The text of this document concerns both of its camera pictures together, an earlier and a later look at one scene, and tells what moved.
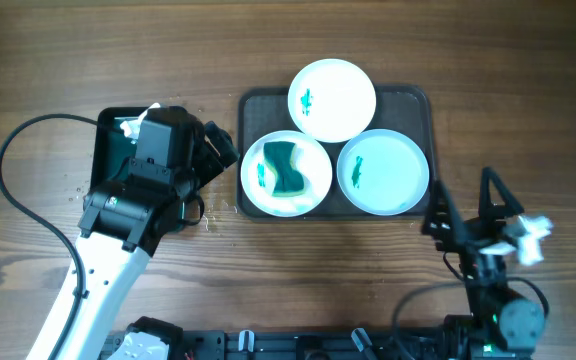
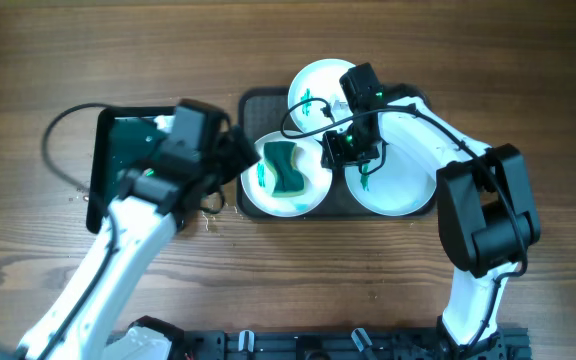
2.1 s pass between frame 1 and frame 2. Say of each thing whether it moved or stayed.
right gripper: moved
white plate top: stayed
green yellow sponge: stayed
